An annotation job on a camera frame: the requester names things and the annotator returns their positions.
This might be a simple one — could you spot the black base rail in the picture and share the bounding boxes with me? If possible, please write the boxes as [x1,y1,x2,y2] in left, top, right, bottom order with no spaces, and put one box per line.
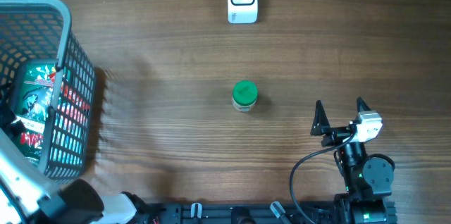
[140,201,398,224]

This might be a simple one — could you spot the grey black plastic basket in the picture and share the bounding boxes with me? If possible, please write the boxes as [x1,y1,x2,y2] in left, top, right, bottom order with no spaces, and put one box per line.
[1,0,96,184]

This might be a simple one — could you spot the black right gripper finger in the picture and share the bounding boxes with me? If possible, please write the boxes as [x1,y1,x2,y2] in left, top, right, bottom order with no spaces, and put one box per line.
[310,100,330,136]
[357,97,371,113]

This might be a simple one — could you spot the green 3M gloves packet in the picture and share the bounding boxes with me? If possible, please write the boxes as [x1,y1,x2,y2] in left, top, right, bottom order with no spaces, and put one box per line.
[13,60,90,166]

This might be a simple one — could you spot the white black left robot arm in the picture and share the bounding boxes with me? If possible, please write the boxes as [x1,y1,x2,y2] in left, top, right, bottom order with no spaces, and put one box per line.
[1,83,152,224]

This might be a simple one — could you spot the green lid seasoning jar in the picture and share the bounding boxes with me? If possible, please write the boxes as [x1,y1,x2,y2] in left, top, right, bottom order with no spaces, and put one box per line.
[232,80,258,112]

